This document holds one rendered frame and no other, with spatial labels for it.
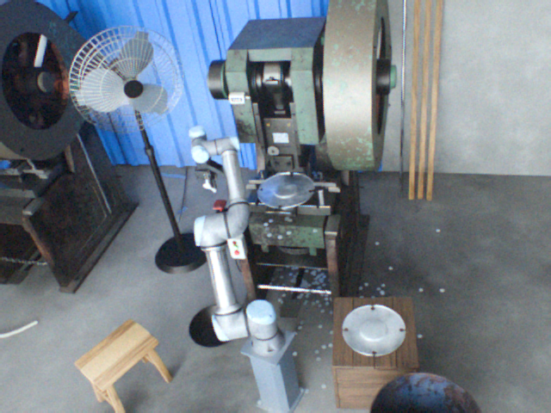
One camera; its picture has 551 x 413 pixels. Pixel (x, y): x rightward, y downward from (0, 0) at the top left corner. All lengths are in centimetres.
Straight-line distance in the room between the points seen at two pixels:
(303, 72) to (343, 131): 37
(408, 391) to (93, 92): 203
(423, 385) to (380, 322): 40
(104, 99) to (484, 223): 242
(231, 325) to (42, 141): 151
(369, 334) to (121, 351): 120
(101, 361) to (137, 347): 18
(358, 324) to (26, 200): 208
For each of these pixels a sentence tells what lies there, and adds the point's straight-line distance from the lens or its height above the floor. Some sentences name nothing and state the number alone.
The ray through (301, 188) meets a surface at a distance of 271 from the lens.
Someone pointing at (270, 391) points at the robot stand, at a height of 18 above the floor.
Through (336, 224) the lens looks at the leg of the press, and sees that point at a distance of 269.
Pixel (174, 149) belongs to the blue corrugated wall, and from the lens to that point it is 442.
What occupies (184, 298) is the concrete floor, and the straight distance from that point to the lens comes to 340.
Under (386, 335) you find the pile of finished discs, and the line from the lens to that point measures 259.
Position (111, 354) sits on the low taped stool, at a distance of 284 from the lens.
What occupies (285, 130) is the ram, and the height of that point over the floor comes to 111.
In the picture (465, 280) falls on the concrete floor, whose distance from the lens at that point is 333.
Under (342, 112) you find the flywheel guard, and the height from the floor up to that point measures 139.
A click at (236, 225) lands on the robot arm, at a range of 223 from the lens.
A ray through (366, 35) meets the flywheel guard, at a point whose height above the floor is 163.
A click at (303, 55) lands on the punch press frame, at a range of 237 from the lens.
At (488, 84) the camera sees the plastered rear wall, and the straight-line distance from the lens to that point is 378.
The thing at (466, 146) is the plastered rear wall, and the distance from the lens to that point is 401.
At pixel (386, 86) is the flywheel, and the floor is 132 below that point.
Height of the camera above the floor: 241
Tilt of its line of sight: 38 degrees down
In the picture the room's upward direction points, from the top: 10 degrees counter-clockwise
